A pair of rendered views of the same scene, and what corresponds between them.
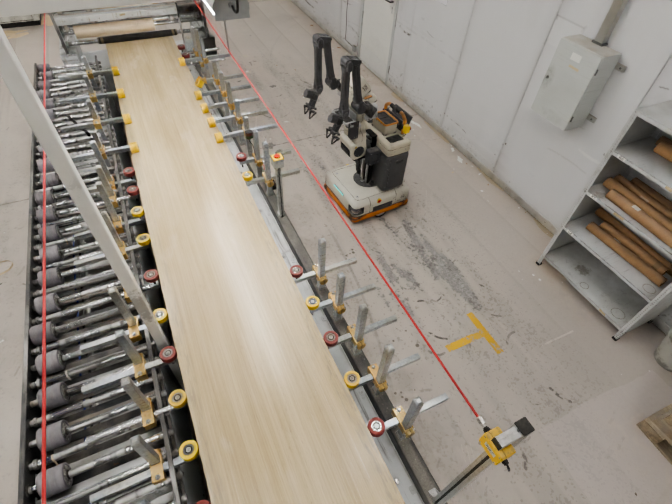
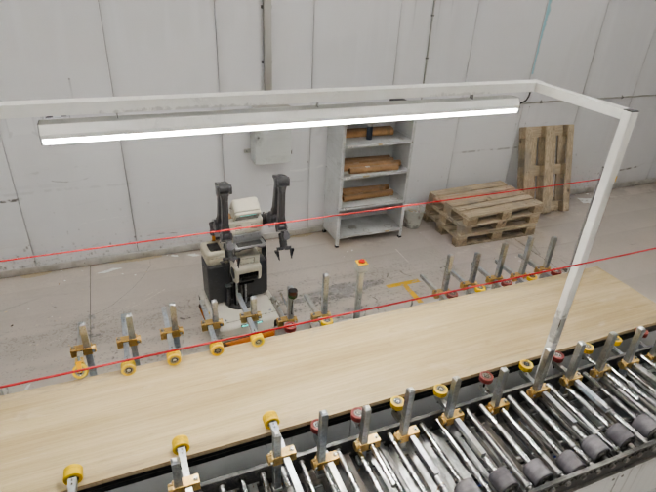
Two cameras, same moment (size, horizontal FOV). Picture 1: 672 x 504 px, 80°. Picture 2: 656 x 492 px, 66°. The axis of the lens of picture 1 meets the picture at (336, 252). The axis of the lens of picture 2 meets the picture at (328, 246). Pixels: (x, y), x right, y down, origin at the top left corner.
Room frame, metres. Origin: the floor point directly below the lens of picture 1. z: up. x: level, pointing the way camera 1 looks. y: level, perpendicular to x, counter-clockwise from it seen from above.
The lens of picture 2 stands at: (2.23, 3.40, 3.00)
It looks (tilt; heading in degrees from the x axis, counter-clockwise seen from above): 29 degrees down; 274
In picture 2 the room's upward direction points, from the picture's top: 3 degrees clockwise
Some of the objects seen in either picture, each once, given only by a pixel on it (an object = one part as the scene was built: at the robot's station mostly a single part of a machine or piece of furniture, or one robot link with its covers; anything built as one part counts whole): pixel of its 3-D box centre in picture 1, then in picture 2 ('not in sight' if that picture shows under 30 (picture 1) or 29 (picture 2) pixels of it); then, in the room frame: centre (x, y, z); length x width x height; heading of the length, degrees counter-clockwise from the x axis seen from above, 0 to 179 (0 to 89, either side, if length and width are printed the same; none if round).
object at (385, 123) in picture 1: (384, 122); not in sight; (3.34, -0.36, 0.87); 0.23 x 0.15 x 0.11; 32
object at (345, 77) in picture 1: (345, 88); (281, 204); (2.85, 0.01, 1.40); 0.11 x 0.06 x 0.43; 31
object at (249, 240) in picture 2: (346, 120); (248, 246); (3.12, -0.02, 0.99); 0.28 x 0.16 x 0.22; 32
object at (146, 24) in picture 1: (135, 25); not in sight; (4.71, 2.38, 1.05); 1.43 x 0.12 x 0.12; 118
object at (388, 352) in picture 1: (383, 370); (524, 262); (0.90, -0.27, 0.94); 0.04 x 0.04 x 0.48; 28
